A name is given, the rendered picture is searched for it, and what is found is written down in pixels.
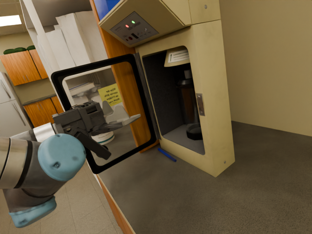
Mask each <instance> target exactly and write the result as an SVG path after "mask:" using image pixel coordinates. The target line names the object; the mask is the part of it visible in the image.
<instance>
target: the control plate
mask: <svg viewBox="0 0 312 234"><path fill-rule="evenodd" d="M131 21H134V22H135V24H134V23H132V22H131ZM126 25H128V26H129V27H126ZM145 29H147V30H148V31H145ZM110 31H112V32H113V33H114V34H116V35H117V36H118V37H120V38H121V39H122V40H124V41H125V42H126V43H128V44H129V45H132V44H134V43H137V42H139V41H141V40H144V39H147V38H149V37H151V36H154V35H156V34H159V32H158V31H156V30H155V29H154V28H153V27H152V26H151V25H150V24H149V23H147V22H146V21H145V20H144V19H143V18H142V17H141V16H140V15H138V14H137V13H136V12H135V11H134V12H132V13H131V14H130V15H128V16H127V17H126V18H124V19H123V20H122V21H120V22H119V23H118V24H116V25H115V26H114V27H112V28H111V29H110ZM141 31H143V33H141ZM132 33H134V34H135V35H136V36H137V37H138V39H136V38H135V37H133V36H132V35H131V34H132ZM137 33H139V34H140V35H137ZM129 37H132V40H130V39H129ZM126 39H127V40H128V41H127V40H126Z"/></svg>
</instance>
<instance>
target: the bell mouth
mask: <svg viewBox="0 0 312 234"><path fill-rule="evenodd" d="M187 63H190V59H189V52H188V49H187V47H186V46H184V45H182V46H179V47H175V48H171V49H167V53H166V59H165V63H164V67H171V66H176V65H183V64H187Z"/></svg>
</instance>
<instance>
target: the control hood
mask: <svg viewBox="0 0 312 234"><path fill-rule="evenodd" d="M134 11H135V12H136V13H137V14H138V15H140V16H141V17H142V18H143V19H144V20H145V21H146V22H147V23H149V24H150V25H151V26H152V27H153V28H154V29H155V30H156V31H158V32H159V34H156V35H154V36H151V37H149V38H147V39H144V40H141V41H139V42H137V43H134V44H132V45H129V44H128V43H126V42H125V41H124V40H122V39H121V38H120V37H118V36H117V35H116V34H114V33H113V32H112V31H110V29H111V28H112V27H114V26H115V25H116V24H118V23H119V22H120V21H122V20H123V19H124V18H126V17H127V16H128V15H130V14H131V13H132V12H134ZM98 25H99V26H100V27H101V28H102V29H104V30H105V31H106V32H108V33H109V34H111V35H112V36H113V37H115V38H116V39H118V40H119V41H120V42H122V43H123V44H124V45H126V46H127V47H129V48H131V47H135V46H138V45H140V44H143V43H146V42H148V41H151V40H154V39H157V38H159V37H161V36H164V35H167V34H169V33H172V32H175V31H177V30H180V29H183V28H185V27H188V26H190V25H191V17H190V11H189V3H188V0H120V1H119V2H118V3H117V4H116V5H115V6H114V7H113V8H112V9H111V10H110V11H109V12H108V13H107V14H106V15H105V16H104V17H103V19H102V20H101V21H100V22H99V24H98Z"/></svg>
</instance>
